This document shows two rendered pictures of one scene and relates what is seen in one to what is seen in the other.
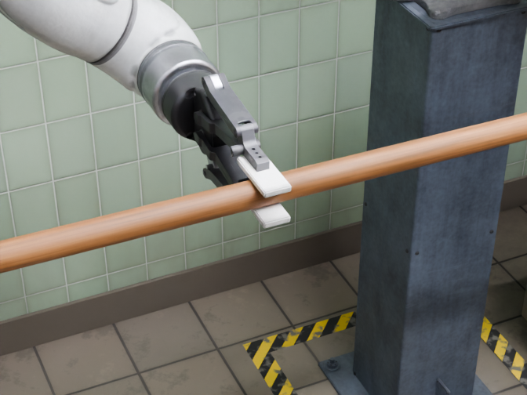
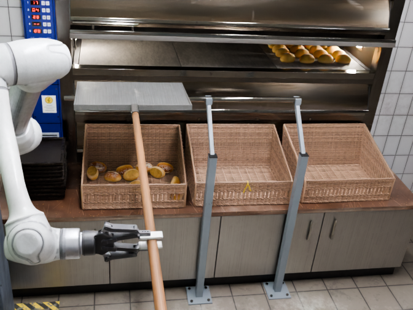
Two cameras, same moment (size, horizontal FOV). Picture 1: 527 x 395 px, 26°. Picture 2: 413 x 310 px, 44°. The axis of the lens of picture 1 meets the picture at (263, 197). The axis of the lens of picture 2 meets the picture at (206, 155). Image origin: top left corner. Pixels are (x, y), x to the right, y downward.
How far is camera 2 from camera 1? 133 cm
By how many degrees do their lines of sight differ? 64
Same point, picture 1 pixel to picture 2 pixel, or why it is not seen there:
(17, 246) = (163, 299)
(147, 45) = (56, 238)
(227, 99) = (119, 226)
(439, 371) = not seen: outside the picture
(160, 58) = (68, 238)
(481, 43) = not seen: outside the picture
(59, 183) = not seen: outside the picture
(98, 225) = (160, 277)
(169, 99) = (88, 245)
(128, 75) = (55, 254)
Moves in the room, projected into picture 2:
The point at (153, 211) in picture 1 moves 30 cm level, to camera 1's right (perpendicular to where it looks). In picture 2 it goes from (157, 263) to (187, 205)
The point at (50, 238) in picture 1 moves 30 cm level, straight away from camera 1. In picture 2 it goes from (161, 290) to (47, 281)
